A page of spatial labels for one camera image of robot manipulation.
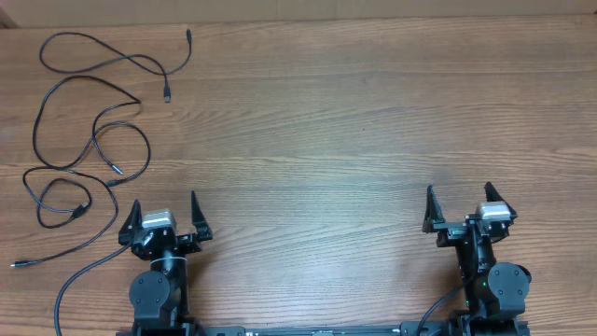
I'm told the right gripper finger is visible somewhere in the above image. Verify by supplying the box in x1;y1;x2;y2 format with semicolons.
484;181;518;218
422;185;446;233

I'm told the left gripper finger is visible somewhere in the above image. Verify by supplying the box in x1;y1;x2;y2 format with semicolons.
118;200;142;245
191;191;213;242

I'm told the thin black barrel-plug cable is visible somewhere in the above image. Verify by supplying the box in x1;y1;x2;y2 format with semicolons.
32;75;152;189

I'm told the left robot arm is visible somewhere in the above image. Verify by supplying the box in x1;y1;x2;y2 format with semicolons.
118;193;213;336

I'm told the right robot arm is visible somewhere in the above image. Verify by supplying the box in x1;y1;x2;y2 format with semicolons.
415;182;532;335

